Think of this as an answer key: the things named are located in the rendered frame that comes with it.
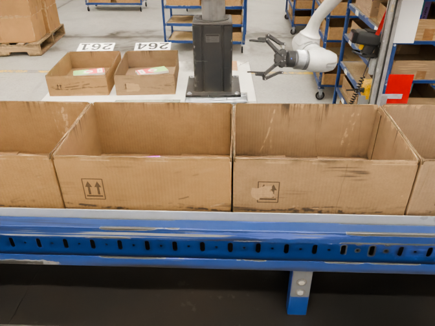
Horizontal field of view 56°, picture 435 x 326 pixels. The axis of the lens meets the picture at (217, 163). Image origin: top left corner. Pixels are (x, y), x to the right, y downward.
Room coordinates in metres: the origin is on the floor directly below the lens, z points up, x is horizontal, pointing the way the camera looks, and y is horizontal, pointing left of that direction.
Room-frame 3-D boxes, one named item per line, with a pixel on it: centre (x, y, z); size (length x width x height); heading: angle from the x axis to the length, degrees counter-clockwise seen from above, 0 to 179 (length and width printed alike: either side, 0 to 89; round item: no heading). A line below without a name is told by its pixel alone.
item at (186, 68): (2.03, 0.32, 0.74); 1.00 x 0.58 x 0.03; 90
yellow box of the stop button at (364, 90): (1.65, -0.62, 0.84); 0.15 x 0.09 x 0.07; 87
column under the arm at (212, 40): (1.92, 0.02, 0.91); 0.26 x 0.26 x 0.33; 0
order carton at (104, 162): (0.90, 0.16, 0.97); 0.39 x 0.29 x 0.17; 87
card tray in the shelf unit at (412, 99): (2.21, -1.06, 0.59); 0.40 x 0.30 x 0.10; 175
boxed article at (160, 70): (2.11, 0.34, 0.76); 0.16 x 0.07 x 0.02; 115
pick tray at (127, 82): (2.01, 0.34, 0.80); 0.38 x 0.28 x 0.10; 2
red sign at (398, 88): (1.61, -0.73, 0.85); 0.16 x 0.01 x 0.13; 87
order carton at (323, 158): (0.88, -0.24, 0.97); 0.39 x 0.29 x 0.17; 87
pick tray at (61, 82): (2.01, 0.65, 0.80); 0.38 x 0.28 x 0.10; 1
